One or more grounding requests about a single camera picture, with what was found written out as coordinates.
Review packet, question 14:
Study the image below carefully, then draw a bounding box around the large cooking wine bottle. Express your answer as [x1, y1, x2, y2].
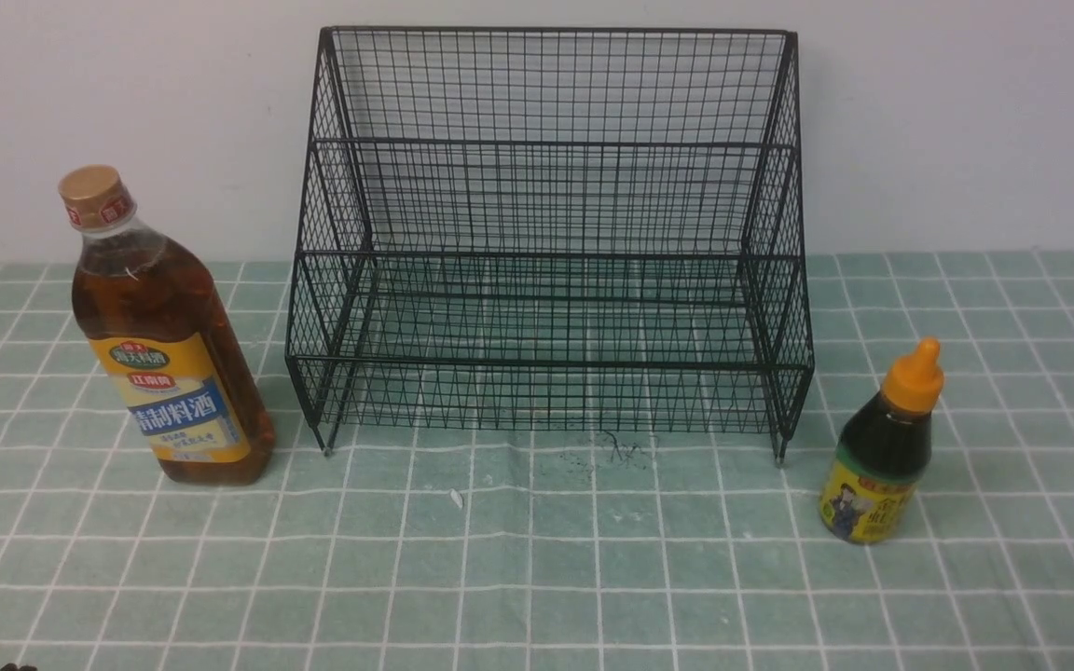
[57, 165, 276, 486]

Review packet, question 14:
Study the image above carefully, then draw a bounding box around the small orange-capped sauce bottle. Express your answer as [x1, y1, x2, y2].
[819, 338, 943, 545]

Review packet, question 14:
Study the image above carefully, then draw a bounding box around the green checkered tablecloth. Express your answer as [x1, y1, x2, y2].
[0, 251, 1074, 670]

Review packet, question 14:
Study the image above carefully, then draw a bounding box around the black wire mesh shelf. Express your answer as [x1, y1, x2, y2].
[285, 25, 817, 462]

